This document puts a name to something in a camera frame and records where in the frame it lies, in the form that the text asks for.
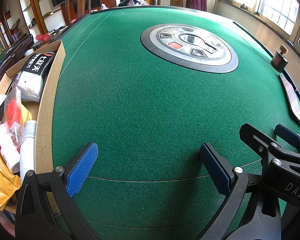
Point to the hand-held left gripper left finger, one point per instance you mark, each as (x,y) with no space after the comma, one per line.
(82,170)

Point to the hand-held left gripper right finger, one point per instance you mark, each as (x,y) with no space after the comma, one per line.
(215,172)

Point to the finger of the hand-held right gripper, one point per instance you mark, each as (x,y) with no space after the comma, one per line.
(287,135)
(252,136)

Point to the slim white bottle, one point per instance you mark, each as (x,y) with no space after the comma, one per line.
(27,150)

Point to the cardboard box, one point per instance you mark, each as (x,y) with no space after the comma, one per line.
(47,120)

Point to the white bottle with red print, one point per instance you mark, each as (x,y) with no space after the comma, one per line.
(7,147)

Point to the clear bag with red item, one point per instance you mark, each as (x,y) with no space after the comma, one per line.
(12,112)

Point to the black snack packet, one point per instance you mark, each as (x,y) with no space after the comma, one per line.
(40,62)

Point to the dark red perfume bottle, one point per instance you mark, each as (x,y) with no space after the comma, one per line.
(280,60)

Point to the yellow printed sachet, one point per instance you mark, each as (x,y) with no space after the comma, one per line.
(27,116)

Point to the yellow snack packet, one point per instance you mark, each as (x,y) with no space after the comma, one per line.
(0,180)

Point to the white plastic pack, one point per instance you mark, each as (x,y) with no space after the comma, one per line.
(30,87)

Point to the round table control panel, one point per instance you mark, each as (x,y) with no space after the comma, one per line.
(190,47)

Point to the dark mahjong table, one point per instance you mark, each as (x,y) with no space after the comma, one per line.
(15,55)

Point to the window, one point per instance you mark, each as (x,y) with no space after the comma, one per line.
(272,2)

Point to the red plastic bag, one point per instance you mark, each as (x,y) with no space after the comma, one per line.
(42,37)

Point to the white plastic bag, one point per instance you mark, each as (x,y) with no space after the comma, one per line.
(103,6)

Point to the pile of clothes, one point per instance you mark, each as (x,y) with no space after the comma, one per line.
(132,1)

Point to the wall shelf unit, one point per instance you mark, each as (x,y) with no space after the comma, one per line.
(30,10)

